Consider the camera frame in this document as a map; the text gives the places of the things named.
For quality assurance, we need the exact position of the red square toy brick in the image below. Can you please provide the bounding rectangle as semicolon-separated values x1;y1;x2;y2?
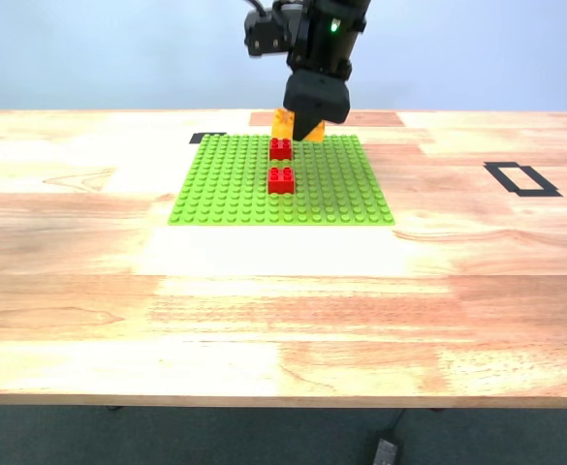
267;166;298;197
268;137;294;162

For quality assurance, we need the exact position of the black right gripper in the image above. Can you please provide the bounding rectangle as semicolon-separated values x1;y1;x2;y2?
282;56;355;142

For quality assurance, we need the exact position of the green studded baseplate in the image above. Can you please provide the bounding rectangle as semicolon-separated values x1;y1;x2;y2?
167;134;396;228

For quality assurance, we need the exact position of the black tape corner marker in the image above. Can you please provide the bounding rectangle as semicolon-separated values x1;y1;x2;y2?
188;131;228;145

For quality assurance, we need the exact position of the yellow long toy brick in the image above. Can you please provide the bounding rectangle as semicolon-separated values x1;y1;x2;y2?
270;108;328;144

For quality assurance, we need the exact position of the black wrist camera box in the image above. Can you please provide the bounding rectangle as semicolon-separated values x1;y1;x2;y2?
242;8;290;59

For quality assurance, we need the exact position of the grey power adapter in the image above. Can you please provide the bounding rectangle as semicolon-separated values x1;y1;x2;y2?
372;438;400;465

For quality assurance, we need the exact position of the thin black floor cable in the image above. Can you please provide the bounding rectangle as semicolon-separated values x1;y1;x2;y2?
383;408;409;443

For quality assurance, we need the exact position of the black tape rectangle outline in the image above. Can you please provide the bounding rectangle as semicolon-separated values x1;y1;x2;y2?
484;161;564;199

